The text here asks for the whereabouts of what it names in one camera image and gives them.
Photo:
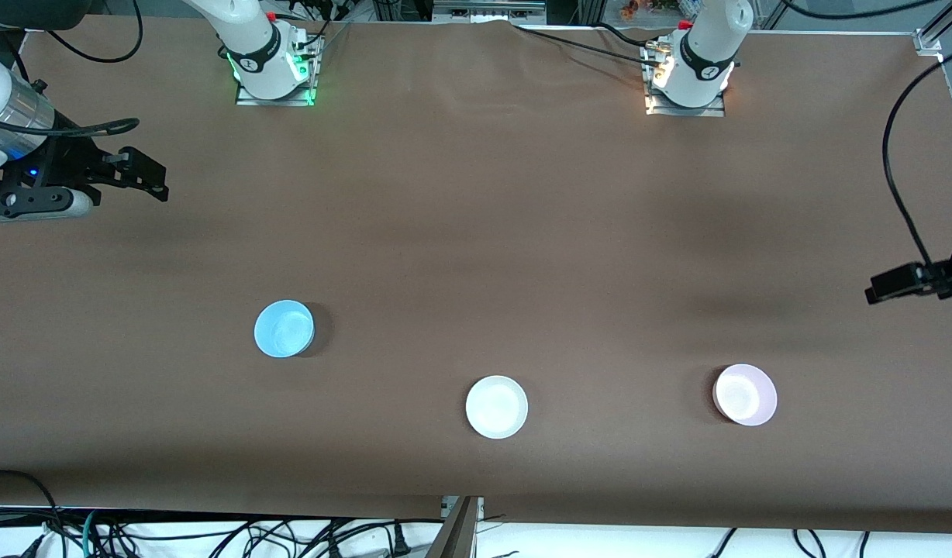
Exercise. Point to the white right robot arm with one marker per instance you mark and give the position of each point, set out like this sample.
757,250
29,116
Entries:
251,46

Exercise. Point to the black power plug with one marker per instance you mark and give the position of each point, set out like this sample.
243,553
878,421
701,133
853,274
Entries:
399,541

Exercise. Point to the white bowl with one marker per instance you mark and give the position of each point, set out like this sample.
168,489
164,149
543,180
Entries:
496,407

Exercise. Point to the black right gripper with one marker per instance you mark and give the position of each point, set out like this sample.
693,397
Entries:
63,164

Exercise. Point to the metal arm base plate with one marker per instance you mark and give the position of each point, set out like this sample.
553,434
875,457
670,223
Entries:
274,101
681,111

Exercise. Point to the colourful small objects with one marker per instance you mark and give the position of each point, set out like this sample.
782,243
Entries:
639,8

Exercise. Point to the pink bowl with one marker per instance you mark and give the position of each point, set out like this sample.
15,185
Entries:
745,395

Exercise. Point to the aluminium frame corner profile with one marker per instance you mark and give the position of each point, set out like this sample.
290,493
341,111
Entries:
929,40

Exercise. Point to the grey aluminium strut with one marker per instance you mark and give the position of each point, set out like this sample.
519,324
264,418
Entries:
457,531

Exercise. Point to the brown table cover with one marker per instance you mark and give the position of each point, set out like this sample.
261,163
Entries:
476,232

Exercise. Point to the blue bowl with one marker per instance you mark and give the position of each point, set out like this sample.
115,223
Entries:
282,329

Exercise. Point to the grey device box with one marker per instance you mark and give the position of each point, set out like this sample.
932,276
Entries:
488,9

